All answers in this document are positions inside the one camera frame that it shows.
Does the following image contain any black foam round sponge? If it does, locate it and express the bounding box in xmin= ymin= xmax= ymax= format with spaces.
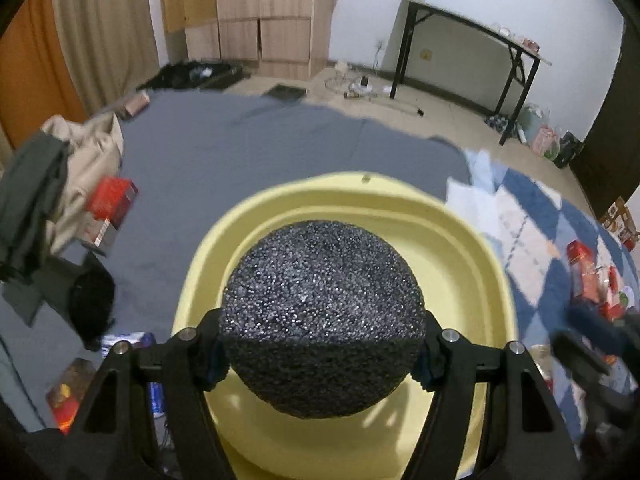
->
xmin=220 ymin=221 xmax=426 ymax=419

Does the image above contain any blue snack bag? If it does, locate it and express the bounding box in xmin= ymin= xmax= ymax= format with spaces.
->
xmin=101 ymin=332 xmax=166 ymax=418

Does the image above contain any red gift box pile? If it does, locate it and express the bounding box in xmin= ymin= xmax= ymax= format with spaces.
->
xmin=566 ymin=240 xmax=637 ymax=322

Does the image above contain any dark book orange cover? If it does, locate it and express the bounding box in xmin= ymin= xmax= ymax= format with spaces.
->
xmin=46 ymin=358 xmax=96 ymax=434

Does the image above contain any blue white checkered rug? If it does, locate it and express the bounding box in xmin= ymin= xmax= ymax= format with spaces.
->
xmin=446 ymin=150 xmax=639 ymax=441

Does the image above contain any yellow plastic basin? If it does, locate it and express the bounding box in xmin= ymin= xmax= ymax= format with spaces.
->
xmin=174 ymin=172 xmax=518 ymax=479

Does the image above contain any dark brown door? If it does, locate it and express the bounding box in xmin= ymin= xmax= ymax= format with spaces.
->
xmin=570 ymin=26 xmax=640 ymax=218

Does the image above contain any pink plastic bag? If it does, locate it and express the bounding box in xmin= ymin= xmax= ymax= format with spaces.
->
xmin=530 ymin=126 xmax=560 ymax=160

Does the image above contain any red cigarette carton on sheet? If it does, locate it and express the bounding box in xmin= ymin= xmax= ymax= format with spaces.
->
xmin=77 ymin=177 xmax=138 ymax=256

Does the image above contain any dark green garment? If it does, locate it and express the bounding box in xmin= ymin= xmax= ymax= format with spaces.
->
xmin=1 ymin=131 xmax=68 ymax=325

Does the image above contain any beige jacket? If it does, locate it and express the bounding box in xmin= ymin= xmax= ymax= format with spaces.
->
xmin=41 ymin=112 xmax=124 ymax=255

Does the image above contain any black folding table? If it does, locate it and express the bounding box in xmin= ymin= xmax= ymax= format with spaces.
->
xmin=390 ymin=0 xmax=544 ymax=144

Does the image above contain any grey bed sheet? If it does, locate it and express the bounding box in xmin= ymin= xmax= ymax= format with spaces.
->
xmin=0 ymin=90 xmax=473 ymax=434

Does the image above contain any white power strip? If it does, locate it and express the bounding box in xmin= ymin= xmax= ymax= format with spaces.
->
xmin=343 ymin=76 xmax=392 ymax=99

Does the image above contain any black open case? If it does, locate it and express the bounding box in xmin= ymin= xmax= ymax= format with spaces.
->
xmin=137 ymin=60 xmax=247 ymax=91

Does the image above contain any beige curtain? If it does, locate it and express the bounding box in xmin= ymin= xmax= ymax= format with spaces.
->
xmin=52 ymin=0 xmax=160 ymax=115

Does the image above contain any wooden wardrobe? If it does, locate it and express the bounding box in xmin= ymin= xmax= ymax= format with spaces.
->
xmin=149 ymin=0 xmax=336 ymax=80

